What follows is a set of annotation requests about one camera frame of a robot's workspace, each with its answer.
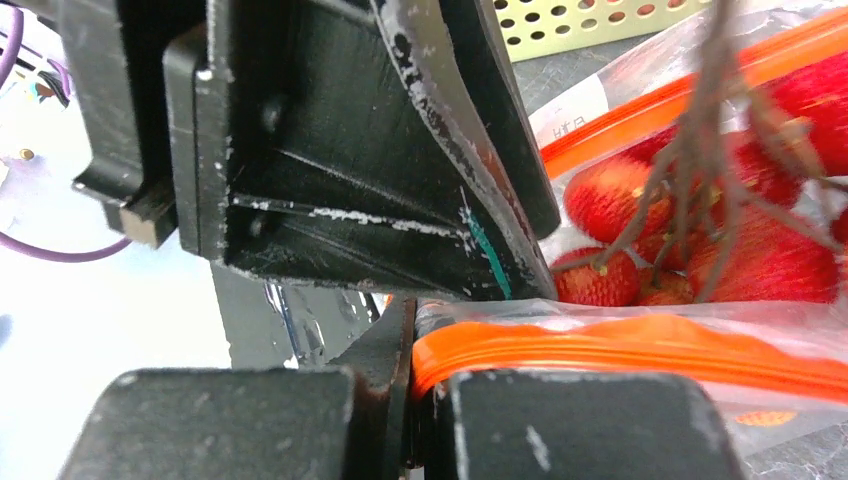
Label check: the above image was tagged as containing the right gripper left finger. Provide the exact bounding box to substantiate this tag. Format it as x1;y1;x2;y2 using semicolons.
331;298;418;479

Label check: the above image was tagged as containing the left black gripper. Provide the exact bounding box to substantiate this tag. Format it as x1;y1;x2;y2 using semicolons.
56;1;232;262

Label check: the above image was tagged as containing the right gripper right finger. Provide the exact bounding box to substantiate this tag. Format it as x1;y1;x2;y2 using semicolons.
413;301;464;479

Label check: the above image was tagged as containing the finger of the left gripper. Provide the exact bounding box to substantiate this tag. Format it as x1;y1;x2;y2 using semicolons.
439;0;560;240
220;1;555;301

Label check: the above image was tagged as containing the light green plastic basket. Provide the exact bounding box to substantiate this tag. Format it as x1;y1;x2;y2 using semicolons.
493;0;710;62

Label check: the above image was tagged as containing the clear orange zip top bag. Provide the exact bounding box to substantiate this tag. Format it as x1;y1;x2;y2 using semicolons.
264;0;848;458

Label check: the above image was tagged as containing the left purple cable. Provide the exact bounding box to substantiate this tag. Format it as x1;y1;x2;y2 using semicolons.
0;3;134;265

